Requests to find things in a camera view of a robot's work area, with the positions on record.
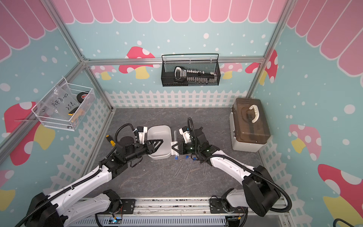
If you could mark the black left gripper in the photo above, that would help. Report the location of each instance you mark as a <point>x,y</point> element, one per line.
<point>147,147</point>

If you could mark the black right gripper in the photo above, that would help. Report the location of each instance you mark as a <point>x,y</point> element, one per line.
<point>180,147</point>

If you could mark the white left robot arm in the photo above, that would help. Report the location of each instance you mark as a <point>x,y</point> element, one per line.
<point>64,207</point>

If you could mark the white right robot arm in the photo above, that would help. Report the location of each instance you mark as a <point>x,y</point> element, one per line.
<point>259,192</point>

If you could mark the yellow black screwdriver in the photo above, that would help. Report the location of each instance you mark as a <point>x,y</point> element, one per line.
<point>110,140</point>

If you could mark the black socket tool set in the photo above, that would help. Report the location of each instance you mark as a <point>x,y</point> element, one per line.
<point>194,77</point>

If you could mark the brown lidded storage box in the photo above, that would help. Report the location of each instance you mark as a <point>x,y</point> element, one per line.
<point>248,125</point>

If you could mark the black tape roll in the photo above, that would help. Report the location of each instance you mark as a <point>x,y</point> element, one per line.
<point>81,96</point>

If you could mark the clear labelled plastic bag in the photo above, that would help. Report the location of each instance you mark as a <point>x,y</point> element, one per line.
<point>60,104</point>

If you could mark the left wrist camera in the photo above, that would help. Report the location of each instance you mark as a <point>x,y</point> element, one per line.
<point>140,133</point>

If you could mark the black wire mesh basket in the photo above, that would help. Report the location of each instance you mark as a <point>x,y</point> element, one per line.
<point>200,62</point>

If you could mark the white wire wall basket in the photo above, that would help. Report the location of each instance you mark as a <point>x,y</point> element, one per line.
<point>76,119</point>

